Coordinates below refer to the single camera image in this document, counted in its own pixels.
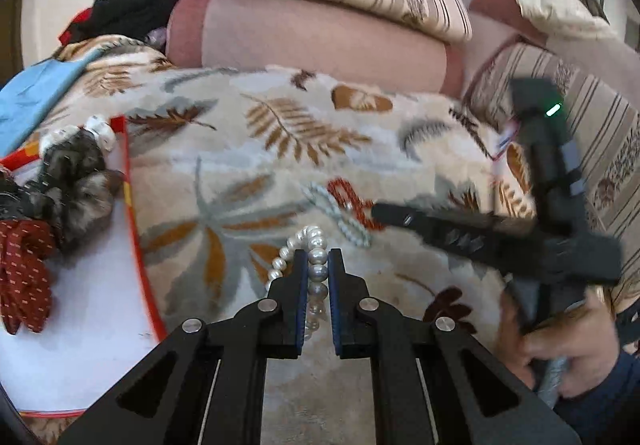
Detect red rimmed white tray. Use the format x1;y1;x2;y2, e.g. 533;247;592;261
1;116;165;418

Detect red bead bracelet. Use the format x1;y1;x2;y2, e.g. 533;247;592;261
326;178;386;232

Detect large white pearl bracelet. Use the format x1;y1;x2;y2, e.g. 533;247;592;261
264;224;331;343

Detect dark red polka dot scrunchie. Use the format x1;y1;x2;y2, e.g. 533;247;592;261
1;220;55;335

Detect grey black sheer scrunchie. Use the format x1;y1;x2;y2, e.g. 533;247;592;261
23;132;125;252

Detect black hair claw clip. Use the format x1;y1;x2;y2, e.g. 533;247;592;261
0;168;32;221

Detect white cherry print scrunchie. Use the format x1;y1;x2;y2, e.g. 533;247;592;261
39;115;116;157

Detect person's right hand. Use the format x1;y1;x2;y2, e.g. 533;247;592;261
496;290;620;399

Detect pink cushion right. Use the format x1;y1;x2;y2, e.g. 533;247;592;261
463;0;639;106

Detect leaf pattern plush blanket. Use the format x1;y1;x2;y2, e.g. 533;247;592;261
29;37;534;347

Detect cream crumpled cloth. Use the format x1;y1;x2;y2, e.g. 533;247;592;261
515;0;618;40

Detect light blue cloth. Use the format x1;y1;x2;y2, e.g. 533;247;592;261
1;49;103;157

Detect pink bolster pillow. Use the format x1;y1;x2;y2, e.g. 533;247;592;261
166;0;463;98

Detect black and red clothes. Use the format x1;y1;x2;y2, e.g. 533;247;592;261
58;0;179;46

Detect small grey pearl bracelet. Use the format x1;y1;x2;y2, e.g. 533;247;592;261
301;182;374;248

